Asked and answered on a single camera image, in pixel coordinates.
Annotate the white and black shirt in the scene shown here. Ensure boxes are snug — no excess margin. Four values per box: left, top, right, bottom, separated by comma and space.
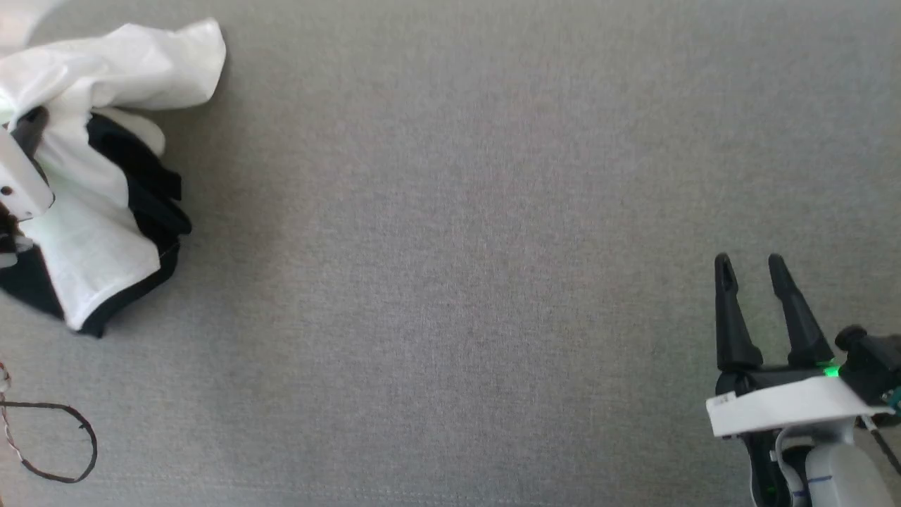
0, 18, 227, 339

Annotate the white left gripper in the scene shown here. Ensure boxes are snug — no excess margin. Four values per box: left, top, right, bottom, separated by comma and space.
0, 106, 56, 223

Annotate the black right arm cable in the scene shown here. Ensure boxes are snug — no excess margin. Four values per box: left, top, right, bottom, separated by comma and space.
862, 415, 901, 474

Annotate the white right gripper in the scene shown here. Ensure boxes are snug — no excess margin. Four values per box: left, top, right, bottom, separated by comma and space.
706, 253, 895, 507

